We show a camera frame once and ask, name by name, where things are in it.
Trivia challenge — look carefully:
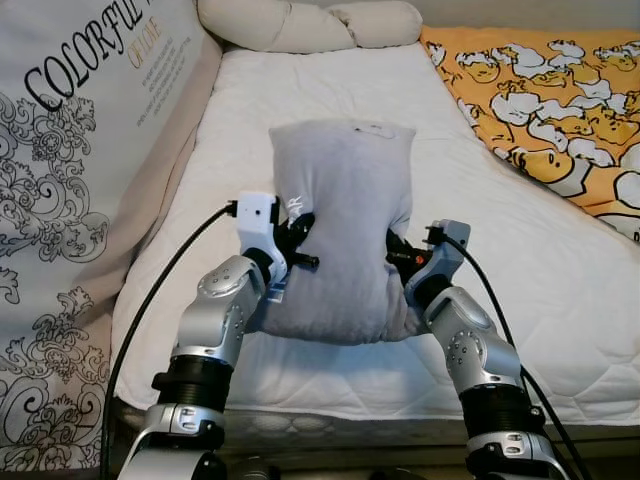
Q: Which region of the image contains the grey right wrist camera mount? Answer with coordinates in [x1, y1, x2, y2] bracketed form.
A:
[405, 220, 472, 303]

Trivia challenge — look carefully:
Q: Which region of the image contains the yellow cartoon egg blanket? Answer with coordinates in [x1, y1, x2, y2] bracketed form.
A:
[420, 27, 640, 243]

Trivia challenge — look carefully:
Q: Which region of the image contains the long beige bolster pillow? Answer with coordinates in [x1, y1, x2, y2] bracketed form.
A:
[197, 0, 353, 55]

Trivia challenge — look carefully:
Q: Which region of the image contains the short beige bolster pillow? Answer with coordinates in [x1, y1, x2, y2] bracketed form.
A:
[330, 0, 425, 49]

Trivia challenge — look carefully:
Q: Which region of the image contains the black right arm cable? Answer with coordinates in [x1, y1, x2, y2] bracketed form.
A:
[428, 228, 593, 480]

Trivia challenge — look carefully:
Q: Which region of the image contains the grey pillow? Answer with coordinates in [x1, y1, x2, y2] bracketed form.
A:
[262, 118, 426, 347]

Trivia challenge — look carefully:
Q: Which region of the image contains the white quilted mattress pad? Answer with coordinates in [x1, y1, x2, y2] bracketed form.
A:
[110, 42, 640, 426]

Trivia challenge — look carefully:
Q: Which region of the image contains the grey quilted mattress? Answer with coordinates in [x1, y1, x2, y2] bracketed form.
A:
[108, 395, 640, 456]

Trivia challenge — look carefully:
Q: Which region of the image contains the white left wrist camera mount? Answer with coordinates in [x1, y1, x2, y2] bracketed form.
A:
[233, 192, 291, 273]

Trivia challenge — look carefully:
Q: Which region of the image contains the beige bed side cushion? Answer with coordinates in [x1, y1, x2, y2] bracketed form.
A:
[72, 35, 224, 313]

